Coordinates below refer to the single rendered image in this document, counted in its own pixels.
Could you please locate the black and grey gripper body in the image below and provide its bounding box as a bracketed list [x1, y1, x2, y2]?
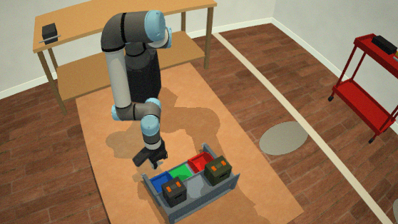
[146, 137, 168, 163]

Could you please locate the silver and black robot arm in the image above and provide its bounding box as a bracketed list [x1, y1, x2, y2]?
[101, 10, 172, 167]

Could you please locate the red bin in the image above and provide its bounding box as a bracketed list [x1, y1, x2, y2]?
[188, 151, 214, 173]

